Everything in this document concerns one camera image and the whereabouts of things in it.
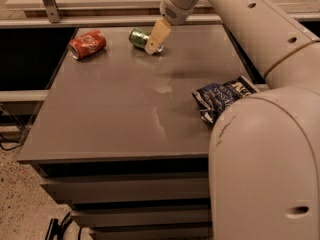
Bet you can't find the red soda can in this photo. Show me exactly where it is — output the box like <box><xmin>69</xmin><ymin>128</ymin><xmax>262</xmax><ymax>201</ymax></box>
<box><xmin>68</xmin><ymin>29</ymin><xmax>107</xmax><ymax>60</ymax></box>

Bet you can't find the metal railing frame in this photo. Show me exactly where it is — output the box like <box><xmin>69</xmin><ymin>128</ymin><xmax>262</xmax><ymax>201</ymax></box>
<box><xmin>0</xmin><ymin>0</ymin><xmax>320</xmax><ymax>30</ymax></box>

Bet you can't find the black device on floor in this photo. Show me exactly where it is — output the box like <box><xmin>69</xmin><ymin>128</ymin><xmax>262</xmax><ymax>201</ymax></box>
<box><xmin>44</xmin><ymin>212</ymin><xmax>73</xmax><ymax>240</ymax></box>

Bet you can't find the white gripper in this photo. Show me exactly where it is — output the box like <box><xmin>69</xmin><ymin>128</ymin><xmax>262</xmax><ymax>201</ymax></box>
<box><xmin>145</xmin><ymin>0</ymin><xmax>199</xmax><ymax>55</ymax></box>

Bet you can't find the blue chip bag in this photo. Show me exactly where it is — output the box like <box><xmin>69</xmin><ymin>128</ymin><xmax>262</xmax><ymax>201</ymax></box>
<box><xmin>192</xmin><ymin>76</ymin><xmax>259</xmax><ymax>125</ymax></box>

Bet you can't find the green soda can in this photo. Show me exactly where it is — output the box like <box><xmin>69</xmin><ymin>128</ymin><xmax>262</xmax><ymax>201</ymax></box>
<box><xmin>128</xmin><ymin>28</ymin><xmax>163</xmax><ymax>55</ymax></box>

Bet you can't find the black cables left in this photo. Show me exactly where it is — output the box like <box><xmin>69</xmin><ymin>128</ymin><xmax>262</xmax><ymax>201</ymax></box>
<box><xmin>0</xmin><ymin>103</ymin><xmax>31</xmax><ymax>152</ymax></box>

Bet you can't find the grey drawer cabinet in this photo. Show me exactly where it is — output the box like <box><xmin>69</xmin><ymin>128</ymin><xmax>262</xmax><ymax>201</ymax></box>
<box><xmin>18</xmin><ymin>25</ymin><xmax>245</xmax><ymax>240</ymax></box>

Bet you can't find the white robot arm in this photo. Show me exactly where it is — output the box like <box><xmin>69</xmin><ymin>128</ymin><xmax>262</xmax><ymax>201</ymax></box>
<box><xmin>160</xmin><ymin>0</ymin><xmax>320</xmax><ymax>240</ymax></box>

